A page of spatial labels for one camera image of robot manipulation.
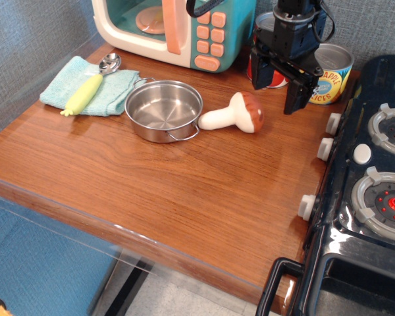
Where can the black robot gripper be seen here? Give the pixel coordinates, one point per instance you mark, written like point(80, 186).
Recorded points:
point(296, 35)

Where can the brown white plush mushroom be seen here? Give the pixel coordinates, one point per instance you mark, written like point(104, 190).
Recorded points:
point(243, 111)

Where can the stainless steel pot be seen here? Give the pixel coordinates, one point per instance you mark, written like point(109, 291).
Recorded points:
point(164, 111)

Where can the pineapple slices can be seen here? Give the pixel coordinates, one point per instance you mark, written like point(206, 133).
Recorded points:
point(336, 62)

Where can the tomato sauce can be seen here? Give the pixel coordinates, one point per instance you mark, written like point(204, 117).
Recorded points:
point(266, 21)

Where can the teal toy microwave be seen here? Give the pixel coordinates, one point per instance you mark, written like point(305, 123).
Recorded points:
point(164, 31)

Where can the black toy stove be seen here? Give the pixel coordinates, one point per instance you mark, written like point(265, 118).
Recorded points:
point(349, 262)

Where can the yellow handled metal spoon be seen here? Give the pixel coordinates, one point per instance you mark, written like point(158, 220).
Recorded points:
point(86, 92)

